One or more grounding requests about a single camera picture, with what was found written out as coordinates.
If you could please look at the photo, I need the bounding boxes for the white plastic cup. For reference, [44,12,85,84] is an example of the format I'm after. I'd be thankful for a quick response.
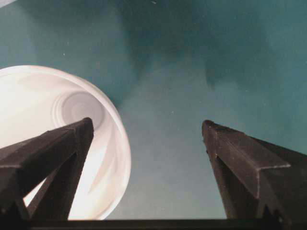
[0,65,131,220]

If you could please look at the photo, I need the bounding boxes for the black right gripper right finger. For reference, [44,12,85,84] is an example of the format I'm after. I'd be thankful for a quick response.
[202,120,307,220]

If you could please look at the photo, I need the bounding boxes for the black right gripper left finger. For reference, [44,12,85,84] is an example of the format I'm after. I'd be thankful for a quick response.
[0,117,94,220]

